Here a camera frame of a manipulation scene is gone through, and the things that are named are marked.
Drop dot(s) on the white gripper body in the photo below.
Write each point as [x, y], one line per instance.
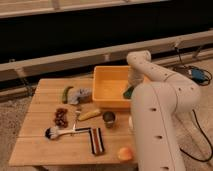
[134, 77]

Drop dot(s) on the green sponge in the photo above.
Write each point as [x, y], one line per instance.
[127, 94]

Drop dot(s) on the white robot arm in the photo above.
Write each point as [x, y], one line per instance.
[152, 106]

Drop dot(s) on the orange plastic tray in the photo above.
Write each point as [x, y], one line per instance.
[109, 84]

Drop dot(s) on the white lidded container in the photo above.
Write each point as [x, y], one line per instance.
[130, 123]

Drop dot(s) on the dark metal cup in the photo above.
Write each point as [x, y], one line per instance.
[109, 119]

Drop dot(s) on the yellow corn cob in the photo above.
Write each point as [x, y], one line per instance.
[89, 115]

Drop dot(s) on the gray crumpled cloth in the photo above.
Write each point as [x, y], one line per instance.
[80, 95]

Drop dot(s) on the blue power adapter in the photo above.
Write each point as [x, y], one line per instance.
[191, 73]

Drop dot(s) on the green chili pepper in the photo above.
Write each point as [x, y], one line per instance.
[65, 94]

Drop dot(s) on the orange peach fruit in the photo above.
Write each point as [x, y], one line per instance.
[125, 154]

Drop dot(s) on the brown grape bunch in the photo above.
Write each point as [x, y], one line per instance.
[61, 118]

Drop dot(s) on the wooden table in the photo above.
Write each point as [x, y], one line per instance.
[32, 148]

